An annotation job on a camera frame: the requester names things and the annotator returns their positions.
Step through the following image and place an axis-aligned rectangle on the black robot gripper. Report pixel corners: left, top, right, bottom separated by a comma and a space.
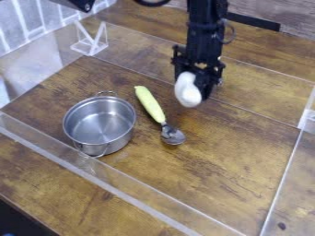
172, 0, 228, 100

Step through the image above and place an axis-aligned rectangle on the red and white plush mushroom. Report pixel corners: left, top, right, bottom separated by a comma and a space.
175, 71, 201, 108

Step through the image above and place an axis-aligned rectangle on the yellow handled metal spoon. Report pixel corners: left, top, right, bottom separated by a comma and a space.
133, 86, 185, 145

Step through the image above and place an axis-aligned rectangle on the silver metal pot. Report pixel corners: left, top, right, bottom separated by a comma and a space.
63, 90, 136, 158

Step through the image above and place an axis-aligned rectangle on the black strip on table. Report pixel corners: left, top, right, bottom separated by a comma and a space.
228, 12, 280, 31

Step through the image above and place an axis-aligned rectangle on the black cable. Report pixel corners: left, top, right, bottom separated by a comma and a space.
133, 0, 172, 7

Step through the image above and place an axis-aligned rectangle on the clear acrylic bracket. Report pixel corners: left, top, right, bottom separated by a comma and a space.
71, 21, 108, 56

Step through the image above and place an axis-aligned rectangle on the clear acrylic enclosure wall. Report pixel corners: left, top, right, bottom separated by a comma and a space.
0, 25, 315, 236

